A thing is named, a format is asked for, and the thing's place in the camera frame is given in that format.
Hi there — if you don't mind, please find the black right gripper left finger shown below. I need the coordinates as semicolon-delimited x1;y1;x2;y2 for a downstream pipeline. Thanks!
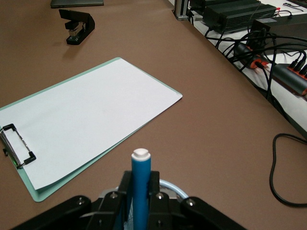
12;170;132;230

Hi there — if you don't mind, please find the silver laptop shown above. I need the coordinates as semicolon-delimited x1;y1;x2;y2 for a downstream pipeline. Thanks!
50;0;105;9

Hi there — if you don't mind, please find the black looped cable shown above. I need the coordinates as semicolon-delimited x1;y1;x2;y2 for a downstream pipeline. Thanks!
270;133;307;207

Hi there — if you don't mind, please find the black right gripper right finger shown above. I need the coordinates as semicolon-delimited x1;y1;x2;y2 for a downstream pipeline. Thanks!
146;171;248;230

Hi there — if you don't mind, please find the aluminium profile post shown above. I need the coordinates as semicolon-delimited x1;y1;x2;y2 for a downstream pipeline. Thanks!
173;0;191;22

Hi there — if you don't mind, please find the mint green clipboard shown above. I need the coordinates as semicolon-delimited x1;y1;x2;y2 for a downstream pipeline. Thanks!
0;57;183;203

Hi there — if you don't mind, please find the black power supply box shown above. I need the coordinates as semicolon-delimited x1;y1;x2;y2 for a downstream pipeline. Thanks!
189;0;261;15

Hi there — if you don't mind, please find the white paper sheet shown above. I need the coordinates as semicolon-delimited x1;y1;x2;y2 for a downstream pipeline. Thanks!
0;58;182;191

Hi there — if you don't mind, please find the light blue mesh cup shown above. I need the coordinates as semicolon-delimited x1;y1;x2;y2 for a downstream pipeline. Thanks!
103;179;188;230

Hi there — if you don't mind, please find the black orange usb hub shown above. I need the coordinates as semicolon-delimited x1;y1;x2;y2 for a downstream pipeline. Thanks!
234;42;273;70

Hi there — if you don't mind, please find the black usb cable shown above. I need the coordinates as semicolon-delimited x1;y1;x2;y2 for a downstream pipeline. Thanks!
280;49;307;70

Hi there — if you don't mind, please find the black finned power supply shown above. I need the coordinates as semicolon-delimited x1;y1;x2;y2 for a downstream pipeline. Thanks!
203;4;278;35

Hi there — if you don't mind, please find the blue marker pen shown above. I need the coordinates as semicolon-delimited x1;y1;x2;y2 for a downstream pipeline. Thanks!
130;148;152;230

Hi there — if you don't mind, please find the grey orange usb hub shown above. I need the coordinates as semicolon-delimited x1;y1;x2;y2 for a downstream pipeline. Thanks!
271;62;307;97

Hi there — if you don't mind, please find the black electronics box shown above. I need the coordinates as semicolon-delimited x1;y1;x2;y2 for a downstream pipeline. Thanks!
250;18;307;47

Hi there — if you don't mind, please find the black stapler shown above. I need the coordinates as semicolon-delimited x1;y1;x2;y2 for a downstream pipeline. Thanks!
59;9;96;46

